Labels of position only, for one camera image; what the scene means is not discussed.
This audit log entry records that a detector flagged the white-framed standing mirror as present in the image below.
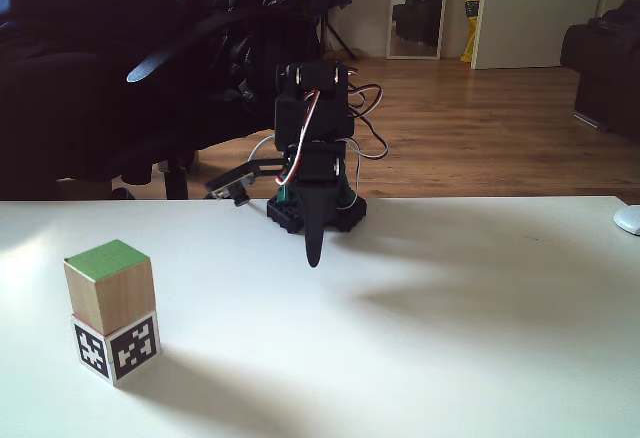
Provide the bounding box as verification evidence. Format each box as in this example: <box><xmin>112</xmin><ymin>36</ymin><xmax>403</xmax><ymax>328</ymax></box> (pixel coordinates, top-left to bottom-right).
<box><xmin>385</xmin><ymin>0</ymin><xmax>451</xmax><ymax>61</ymax></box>

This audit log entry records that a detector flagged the black stand leg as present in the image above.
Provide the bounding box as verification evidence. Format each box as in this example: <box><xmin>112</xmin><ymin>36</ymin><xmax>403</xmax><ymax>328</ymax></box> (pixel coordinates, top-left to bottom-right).
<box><xmin>322</xmin><ymin>10</ymin><xmax>357</xmax><ymax>62</ymax></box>

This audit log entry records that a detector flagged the cube with black-white markers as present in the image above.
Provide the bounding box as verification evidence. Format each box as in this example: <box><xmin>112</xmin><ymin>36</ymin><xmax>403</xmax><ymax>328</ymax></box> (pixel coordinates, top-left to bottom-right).
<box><xmin>70</xmin><ymin>310</ymin><xmax>161</xmax><ymax>388</ymax></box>

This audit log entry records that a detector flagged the red white black servo cable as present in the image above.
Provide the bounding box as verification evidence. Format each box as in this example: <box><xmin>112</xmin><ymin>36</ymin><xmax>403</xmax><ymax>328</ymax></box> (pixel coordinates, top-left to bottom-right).
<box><xmin>277</xmin><ymin>88</ymin><xmax>322</xmax><ymax>188</ymax></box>

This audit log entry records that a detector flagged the black office chair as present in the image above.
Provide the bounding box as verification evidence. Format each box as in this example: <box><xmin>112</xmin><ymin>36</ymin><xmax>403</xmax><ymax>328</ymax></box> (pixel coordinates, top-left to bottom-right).
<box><xmin>0</xmin><ymin>0</ymin><xmax>326</xmax><ymax>202</ymax></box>

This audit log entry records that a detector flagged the yellow bag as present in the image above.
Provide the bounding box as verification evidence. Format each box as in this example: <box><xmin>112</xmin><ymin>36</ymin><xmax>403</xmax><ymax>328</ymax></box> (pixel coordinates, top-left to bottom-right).
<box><xmin>459</xmin><ymin>0</ymin><xmax>484</xmax><ymax>64</ymax></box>

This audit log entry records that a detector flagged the wooden cube with green face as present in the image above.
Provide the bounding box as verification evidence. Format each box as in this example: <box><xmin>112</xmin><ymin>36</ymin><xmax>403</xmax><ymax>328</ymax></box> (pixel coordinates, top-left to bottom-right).
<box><xmin>63</xmin><ymin>238</ymin><xmax>157</xmax><ymax>335</ymax></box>

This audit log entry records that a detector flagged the white computer mouse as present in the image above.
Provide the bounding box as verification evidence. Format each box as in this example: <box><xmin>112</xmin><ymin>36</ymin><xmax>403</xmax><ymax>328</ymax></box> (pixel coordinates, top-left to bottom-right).
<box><xmin>613</xmin><ymin>203</ymin><xmax>640</xmax><ymax>237</ymax></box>

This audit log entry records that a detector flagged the black sofa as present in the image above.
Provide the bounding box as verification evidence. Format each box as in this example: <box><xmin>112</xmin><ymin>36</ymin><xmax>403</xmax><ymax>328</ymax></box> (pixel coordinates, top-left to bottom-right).
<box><xmin>559</xmin><ymin>0</ymin><xmax>640</xmax><ymax>144</ymax></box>

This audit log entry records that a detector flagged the white door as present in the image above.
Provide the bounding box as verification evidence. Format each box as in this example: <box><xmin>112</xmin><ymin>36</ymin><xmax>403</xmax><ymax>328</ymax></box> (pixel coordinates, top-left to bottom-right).
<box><xmin>469</xmin><ymin>0</ymin><xmax>636</xmax><ymax>70</ymax></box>

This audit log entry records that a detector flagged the thick white cable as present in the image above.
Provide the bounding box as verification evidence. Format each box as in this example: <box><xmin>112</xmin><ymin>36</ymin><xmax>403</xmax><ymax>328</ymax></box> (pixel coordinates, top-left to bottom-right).
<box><xmin>248</xmin><ymin>132</ymin><xmax>280</xmax><ymax>165</ymax></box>

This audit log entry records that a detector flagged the thin white cable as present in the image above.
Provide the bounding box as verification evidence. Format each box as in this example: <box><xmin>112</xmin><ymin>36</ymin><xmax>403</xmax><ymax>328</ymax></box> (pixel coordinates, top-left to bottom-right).
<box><xmin>347</xmin><ymin>135</ymin><xmax>389</xmax><ymax>194</ymax></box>

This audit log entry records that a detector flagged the small black gripper camera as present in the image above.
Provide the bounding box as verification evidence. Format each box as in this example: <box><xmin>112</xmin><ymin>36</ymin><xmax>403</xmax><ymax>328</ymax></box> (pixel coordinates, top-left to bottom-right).
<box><xmin>206</xmin><ymin>157</ymin><xmax>286</xmax><ymax>208</ymax></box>

